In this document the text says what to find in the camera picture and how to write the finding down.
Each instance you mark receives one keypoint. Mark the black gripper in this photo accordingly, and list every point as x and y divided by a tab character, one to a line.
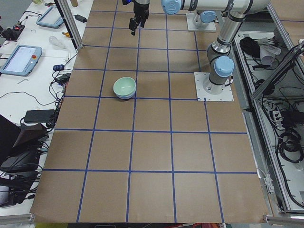
141	10

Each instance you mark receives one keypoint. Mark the green bowl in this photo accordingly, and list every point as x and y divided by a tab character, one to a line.
127	82

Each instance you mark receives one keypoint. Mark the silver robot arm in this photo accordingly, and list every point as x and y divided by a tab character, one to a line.
170	7
221	64

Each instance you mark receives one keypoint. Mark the blue bowl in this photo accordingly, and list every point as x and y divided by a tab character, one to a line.
125	93

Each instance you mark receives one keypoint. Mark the black power adapter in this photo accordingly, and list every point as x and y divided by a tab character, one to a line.
81	18

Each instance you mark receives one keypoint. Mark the teach pendant tablet far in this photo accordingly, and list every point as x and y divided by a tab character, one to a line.
51	18

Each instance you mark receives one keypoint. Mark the teach pendant tablet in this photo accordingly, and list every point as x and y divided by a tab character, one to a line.
51	18
22	61

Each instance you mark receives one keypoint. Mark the small blue box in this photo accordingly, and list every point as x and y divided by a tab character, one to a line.
58	67

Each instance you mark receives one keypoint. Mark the teach pendant tablet near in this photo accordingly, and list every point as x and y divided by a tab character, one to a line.
22	61

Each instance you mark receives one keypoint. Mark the black power brick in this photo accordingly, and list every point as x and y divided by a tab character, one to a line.
38	116

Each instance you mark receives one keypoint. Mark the aluminium frame post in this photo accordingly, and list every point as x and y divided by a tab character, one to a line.
66	15

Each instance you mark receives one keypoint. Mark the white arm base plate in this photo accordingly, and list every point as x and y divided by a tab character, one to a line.
206	91

